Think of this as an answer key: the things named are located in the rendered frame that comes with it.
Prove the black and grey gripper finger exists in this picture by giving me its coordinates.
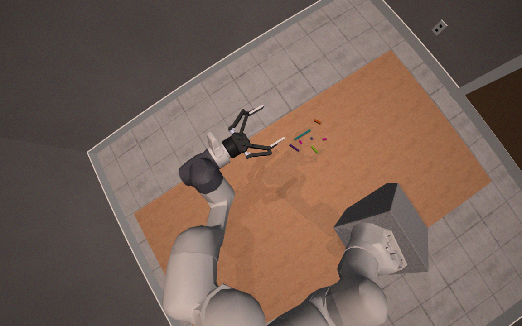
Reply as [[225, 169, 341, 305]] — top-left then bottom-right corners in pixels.
[[242, 137, 285, 159], [228, 105, 264, 140]]

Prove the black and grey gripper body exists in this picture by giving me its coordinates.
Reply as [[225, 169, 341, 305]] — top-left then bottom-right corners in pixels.
[[222, 132, 250, 158]]

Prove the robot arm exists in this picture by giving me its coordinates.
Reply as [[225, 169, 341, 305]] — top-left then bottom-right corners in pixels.
[[162, 132, 407, 326]]

